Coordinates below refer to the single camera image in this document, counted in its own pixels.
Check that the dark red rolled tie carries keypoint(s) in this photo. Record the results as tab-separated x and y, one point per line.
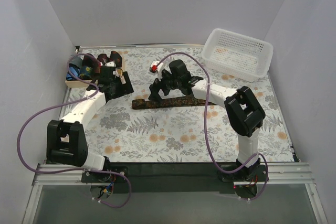
90	61

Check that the floral patterned table mat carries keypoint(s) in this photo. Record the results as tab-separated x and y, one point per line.
184	134

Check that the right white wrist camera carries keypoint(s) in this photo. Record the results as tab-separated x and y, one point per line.
156	67

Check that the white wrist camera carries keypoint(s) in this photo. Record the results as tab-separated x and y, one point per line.
110	64
156	67

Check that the black orange-dotted rolled tie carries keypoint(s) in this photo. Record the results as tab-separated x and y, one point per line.
116	58

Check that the brown patterned rolled tie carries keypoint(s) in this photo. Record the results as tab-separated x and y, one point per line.
103	59

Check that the black tie with gold keys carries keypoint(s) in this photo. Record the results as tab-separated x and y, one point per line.
141	104

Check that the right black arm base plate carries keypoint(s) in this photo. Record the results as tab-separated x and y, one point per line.
244	175

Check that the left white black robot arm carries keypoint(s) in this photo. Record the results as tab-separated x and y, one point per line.
66	139

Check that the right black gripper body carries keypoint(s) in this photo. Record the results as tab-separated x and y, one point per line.
159	86

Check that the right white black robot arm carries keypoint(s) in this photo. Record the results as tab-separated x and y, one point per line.
244	112

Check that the navy yellow-dotted rolled tie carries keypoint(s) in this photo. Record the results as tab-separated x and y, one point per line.
86	73

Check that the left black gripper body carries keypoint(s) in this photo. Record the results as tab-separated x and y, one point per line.
105	70

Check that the wooden compartment tray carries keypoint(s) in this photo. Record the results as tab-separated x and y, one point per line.
80	84

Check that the aluminium frame rail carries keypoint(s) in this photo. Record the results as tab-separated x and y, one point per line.
178	177

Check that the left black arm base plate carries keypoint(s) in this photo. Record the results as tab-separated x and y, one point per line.
95	177

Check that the grey rolled tie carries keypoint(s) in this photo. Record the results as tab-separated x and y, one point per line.
75	62

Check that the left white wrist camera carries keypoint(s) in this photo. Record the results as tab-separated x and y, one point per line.
110	64

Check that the blue striped rolled tie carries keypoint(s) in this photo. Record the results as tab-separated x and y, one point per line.
73	73

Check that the white plastic perforated basket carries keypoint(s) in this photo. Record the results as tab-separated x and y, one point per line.
238	55

